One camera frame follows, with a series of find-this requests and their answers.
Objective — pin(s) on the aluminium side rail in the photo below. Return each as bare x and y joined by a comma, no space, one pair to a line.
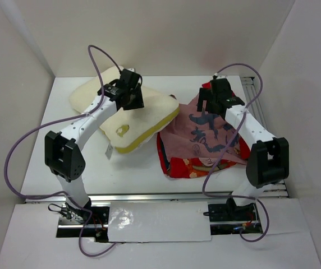
250,88

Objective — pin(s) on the aluminium front rail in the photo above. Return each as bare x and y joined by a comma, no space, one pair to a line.
153,197

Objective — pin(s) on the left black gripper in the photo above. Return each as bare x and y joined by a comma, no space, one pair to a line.
138,103

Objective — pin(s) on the cream memory foam pillow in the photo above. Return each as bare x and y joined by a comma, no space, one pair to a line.
128,129

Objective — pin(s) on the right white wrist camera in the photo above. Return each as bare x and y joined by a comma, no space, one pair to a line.
219,76

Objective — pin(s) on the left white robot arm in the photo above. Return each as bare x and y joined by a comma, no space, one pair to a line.
63,150

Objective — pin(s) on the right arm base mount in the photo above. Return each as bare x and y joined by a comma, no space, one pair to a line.
227,218

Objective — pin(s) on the red printed pillowcase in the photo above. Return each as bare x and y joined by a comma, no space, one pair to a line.
190,144

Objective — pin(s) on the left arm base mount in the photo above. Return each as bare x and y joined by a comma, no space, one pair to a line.
70,224

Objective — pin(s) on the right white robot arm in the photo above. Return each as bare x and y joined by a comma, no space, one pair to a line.
268,161

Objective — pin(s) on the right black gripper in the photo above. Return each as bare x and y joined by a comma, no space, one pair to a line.
205,94

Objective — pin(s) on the white cover plate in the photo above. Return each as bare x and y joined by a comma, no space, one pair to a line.
143,222

